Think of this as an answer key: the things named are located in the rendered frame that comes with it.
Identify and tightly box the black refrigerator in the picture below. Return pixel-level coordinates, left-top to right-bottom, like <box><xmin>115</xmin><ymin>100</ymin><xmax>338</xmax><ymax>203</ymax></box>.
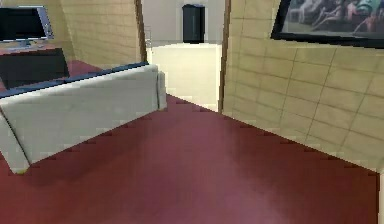
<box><xmin>181</xmin><ymin>3</ymin><xmax>206</xmax><ymax>44</ymax></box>

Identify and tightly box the white sofa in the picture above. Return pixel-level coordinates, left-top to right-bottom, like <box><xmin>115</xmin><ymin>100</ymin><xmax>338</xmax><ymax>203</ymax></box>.
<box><xmin>0</xmin><ymin>61</ymin><xmax>168</xmax><ymax>175</ymax></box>

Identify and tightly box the silver television set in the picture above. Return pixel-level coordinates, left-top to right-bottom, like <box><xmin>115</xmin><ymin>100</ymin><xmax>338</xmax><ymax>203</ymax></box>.
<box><xmin>0</xmin><ymin>5</ymin><xmax>55</xmax><ymax>50</ymax></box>

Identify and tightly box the black television stand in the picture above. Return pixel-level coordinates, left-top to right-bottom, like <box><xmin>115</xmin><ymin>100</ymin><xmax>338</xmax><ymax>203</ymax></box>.
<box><xmin>0</xmin><ymin>47</ymin><xmax>71</xmax><ymax>91</ymax></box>

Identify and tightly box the black framed wall picture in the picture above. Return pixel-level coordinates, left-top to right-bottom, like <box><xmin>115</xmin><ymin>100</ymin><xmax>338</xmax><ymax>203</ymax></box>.
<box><xmin>270</xmin><ymin>0</ymin><xmax>384</xmax><ymax>50</ymax></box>

